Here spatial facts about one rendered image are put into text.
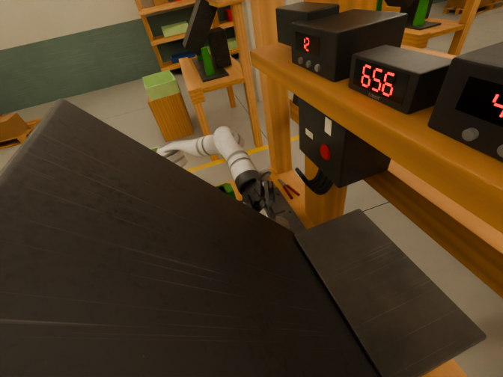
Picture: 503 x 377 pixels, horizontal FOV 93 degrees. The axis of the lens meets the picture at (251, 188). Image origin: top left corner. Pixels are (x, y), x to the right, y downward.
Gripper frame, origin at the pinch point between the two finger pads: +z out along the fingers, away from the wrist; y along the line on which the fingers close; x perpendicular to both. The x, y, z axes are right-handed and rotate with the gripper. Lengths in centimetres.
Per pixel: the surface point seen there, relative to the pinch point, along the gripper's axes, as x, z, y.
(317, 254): 0.2, 14.7, 8.2
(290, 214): 38.3, -14.3, -14.9
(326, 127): -7.3, -1.8, 27.3
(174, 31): 158, -616, -123
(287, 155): 48, -45, -6
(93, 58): 34, -673, -294
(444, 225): 18.7, 19.7, 28.2
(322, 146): -4.5, -1.3, 23.8
